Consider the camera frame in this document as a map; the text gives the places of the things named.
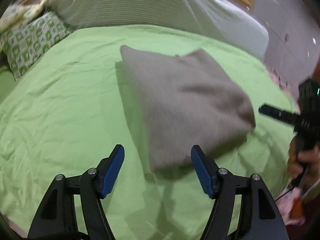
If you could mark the person's right hand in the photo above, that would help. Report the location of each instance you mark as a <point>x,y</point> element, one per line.
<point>296,159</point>

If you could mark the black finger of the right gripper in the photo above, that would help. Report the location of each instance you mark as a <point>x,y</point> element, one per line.
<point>278,114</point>

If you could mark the green patterned pillow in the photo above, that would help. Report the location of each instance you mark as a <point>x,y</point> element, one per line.
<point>25,45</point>

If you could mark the yellow floral pillow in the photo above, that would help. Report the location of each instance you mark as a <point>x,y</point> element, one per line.
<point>18,15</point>

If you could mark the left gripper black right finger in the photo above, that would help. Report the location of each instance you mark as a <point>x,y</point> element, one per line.
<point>243,206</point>

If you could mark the beige knit sweater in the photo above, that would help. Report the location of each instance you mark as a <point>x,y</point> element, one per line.
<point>186,100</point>

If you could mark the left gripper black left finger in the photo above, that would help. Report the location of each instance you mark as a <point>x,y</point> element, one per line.
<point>71,207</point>

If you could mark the white striped duvet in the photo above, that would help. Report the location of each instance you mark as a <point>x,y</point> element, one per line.
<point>218,19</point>

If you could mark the light green bed sheet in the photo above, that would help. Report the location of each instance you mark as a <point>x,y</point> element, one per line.
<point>75,104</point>

